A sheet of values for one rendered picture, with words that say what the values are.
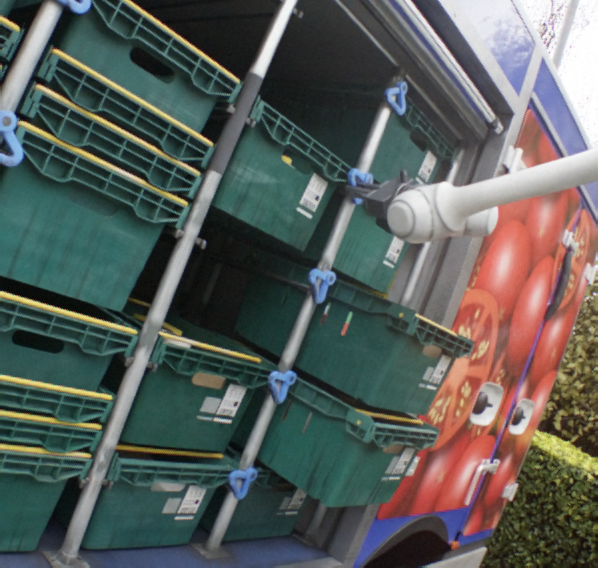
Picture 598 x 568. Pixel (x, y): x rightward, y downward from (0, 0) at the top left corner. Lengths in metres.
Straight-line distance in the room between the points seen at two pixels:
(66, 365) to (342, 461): 0.70
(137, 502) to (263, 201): 0.75
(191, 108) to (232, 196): 0.23
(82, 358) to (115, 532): 0.47
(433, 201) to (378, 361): 0.47
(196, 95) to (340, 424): 0.84
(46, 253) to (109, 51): 0.37
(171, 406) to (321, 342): 0.44
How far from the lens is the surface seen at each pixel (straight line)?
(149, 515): 1.52
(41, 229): 1.09
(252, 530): 1.85
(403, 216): 1.18
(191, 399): 1.42
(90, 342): 1.20
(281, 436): 1.62
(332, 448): 1.53
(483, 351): 2.23
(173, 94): 1.19
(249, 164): 1.34
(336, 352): 1.56
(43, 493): 1.31
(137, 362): 1.25
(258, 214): 1.39
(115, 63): 1.13
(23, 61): 1.02
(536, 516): 4.06
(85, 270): 1.16
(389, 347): 1.48
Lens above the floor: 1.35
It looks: 4 degrees up
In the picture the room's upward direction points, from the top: 22 degrees clockwise
